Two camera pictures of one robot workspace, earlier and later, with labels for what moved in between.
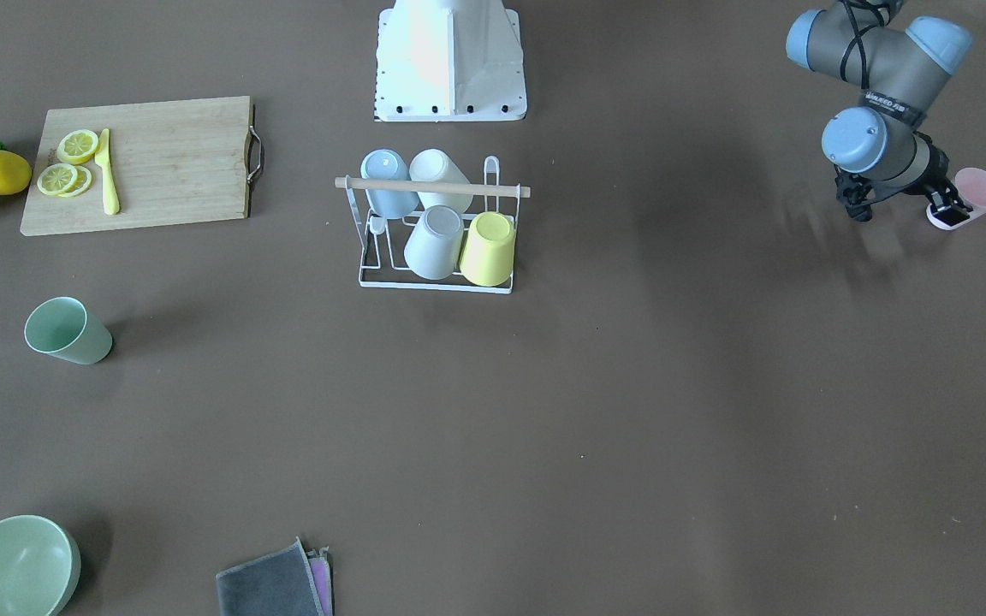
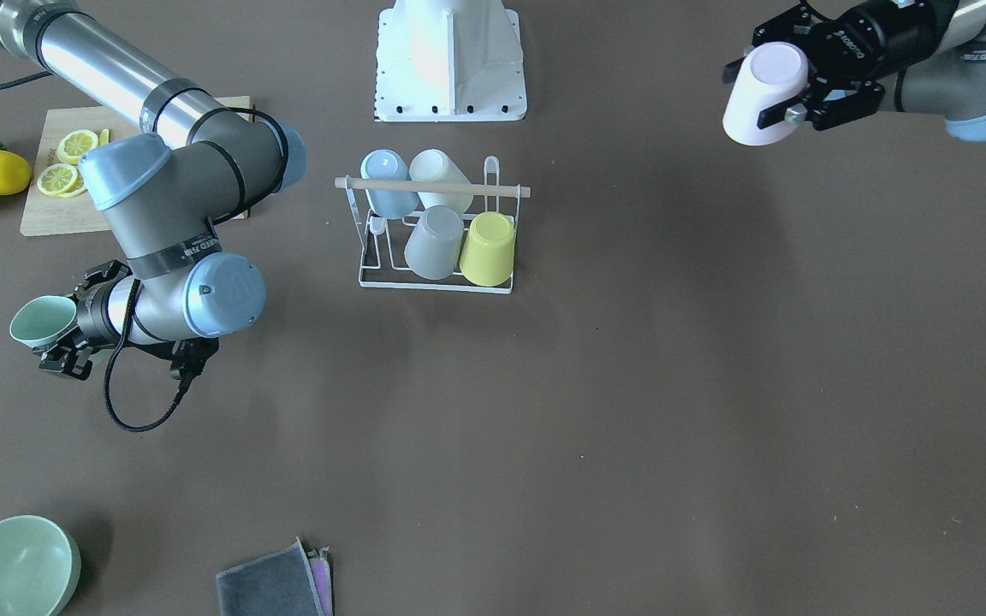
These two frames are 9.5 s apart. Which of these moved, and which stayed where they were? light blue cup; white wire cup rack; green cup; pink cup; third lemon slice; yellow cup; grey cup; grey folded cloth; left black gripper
Moved: green cup; pink cup; left black gripper
Stayed: third lemon slice; white wire cup rack; grey cup; yellow cup; light blue cup; grey folded cloth
